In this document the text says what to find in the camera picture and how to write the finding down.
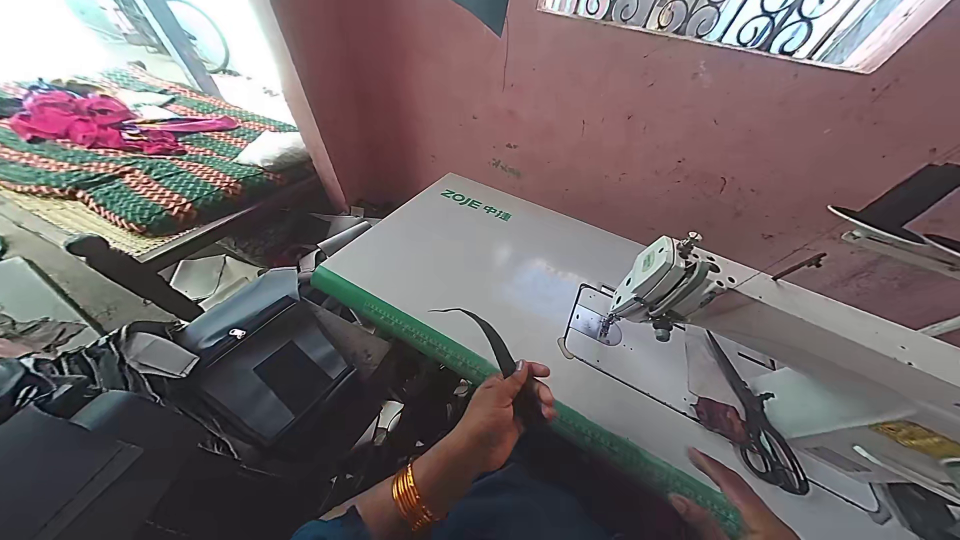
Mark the green orange striped blanket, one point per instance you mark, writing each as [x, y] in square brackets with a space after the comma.
[142, 180]

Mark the person's right hand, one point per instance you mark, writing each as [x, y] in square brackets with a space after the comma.
[739, 510]

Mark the thread stand with black spool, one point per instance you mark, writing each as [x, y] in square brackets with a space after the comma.
[900, 214]

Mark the dark grey hanging piece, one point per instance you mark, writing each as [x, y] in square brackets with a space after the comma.
[489, 13]

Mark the long black strip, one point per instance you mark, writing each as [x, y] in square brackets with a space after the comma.
[491, 339]

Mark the black bag with zip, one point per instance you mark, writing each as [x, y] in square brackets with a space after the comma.
[251, 390]

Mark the person's left hand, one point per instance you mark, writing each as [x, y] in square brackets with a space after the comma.
[491, 420]

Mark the bed with wooden frame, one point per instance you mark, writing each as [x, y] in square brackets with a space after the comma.
[217, 229]

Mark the person's right thumb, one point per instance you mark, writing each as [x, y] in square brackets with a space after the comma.
[690, 511]

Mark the white sewing machine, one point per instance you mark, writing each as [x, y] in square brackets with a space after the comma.
[817, 322]

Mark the yellow patterned piece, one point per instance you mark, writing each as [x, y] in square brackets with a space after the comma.
[916, 438]

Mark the white pillow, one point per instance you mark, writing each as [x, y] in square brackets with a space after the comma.
[271, 149]

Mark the person's left forearm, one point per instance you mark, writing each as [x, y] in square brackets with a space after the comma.
[411, 491]

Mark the small maroon piece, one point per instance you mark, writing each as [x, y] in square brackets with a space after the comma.
[721, 421]

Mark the translucent white sheet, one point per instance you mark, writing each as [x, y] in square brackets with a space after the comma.
[817, 409]

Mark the pile of black bag pieces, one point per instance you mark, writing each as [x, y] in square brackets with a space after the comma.
[82, 465]

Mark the person's right fingers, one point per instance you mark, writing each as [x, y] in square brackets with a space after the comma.
[722, 481]

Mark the bicycle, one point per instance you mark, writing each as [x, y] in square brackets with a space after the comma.
[206, 37]

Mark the pile of pink clothes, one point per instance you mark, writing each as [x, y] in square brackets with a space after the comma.
[82, 120]

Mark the white green-edged sewing table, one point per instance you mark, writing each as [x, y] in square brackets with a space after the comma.
[420, 255]

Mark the person's left thumb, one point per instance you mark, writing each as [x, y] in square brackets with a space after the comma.
[515, 381]

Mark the person's left index finger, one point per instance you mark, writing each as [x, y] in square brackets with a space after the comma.
[537, 370]

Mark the window with curled grille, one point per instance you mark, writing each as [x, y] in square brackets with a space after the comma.
[720, 24]

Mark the person's body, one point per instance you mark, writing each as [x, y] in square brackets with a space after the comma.
[540, 499]

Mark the person's left fingers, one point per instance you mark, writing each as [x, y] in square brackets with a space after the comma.
[545, 399]

